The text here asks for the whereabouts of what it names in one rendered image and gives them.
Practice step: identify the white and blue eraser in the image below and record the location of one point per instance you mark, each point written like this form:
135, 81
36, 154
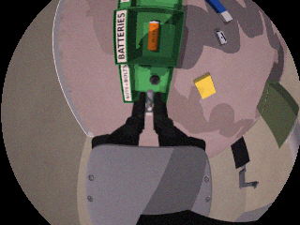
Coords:
220, 10

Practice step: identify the green bin labelled batteries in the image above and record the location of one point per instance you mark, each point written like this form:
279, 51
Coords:
130, 26

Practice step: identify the orange battery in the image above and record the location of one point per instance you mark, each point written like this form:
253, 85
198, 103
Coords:
153, 35

